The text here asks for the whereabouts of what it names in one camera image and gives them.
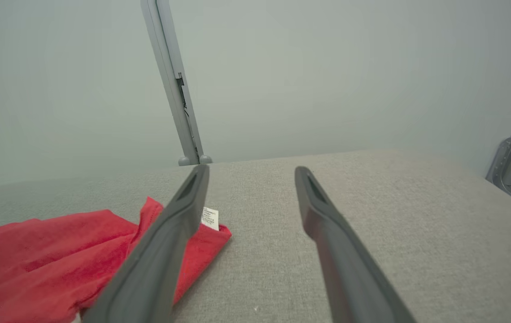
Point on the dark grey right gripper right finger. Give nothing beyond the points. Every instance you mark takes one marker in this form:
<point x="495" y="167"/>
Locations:
<point x="349" y="278"/>

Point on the red shirt with white sleeves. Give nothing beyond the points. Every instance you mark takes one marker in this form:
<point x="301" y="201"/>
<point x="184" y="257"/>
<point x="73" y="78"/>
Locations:
<point x="35" y="260"/>

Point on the grey partition frame post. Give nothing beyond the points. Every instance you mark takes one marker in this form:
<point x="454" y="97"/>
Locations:
<point x="168" y="67"/>

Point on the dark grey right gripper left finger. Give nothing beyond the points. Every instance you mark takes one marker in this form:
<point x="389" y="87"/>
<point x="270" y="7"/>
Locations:
<point x="156" y="269"/>

